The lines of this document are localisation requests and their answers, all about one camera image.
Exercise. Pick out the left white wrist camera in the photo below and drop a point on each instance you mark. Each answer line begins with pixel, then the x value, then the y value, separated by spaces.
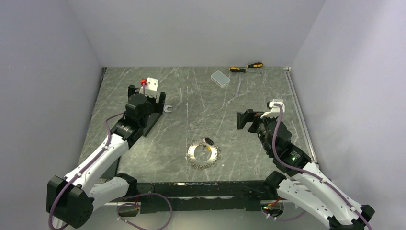
pixel 149 88

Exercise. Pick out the white plastic box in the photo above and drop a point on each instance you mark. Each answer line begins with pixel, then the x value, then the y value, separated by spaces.
pixel 220 79

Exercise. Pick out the yellow black screwdriver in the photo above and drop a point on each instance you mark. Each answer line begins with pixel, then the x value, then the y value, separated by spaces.
pixel 255 65
pixel 240 70

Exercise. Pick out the large silver combination wrench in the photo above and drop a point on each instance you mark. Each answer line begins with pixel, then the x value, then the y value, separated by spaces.
pixel 167 108

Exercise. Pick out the small silver wrench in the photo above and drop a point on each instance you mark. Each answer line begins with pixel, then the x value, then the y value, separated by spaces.
pixel 236 93

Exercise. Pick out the aluminium rail frame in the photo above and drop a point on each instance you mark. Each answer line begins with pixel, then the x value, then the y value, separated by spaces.
pixel 72 205

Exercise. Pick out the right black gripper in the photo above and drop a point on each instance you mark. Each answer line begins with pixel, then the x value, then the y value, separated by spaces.
pixel 249 115

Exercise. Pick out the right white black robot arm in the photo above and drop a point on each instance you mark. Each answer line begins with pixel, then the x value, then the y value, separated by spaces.
pixel 299 180

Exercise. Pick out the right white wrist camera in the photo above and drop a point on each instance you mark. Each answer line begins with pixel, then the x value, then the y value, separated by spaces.
pixel 275 108

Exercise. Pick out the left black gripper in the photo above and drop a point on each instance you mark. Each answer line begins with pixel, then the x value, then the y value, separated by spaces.
pixel 157 108

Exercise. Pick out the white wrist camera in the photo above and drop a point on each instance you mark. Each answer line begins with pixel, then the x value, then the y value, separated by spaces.
pixel 149 88
pixel 275 108

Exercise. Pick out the yellow black screwdriver front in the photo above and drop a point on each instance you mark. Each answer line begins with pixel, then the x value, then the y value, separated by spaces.
pixel 240 70

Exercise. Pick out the yellow black screwdriver rear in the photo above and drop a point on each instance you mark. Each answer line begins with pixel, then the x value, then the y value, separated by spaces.
pixel 255 65

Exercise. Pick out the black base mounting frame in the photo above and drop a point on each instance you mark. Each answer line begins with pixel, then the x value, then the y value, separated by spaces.
pixel 154 197

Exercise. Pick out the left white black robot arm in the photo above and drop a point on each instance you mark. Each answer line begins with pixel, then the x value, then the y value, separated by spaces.
pixel 95 168

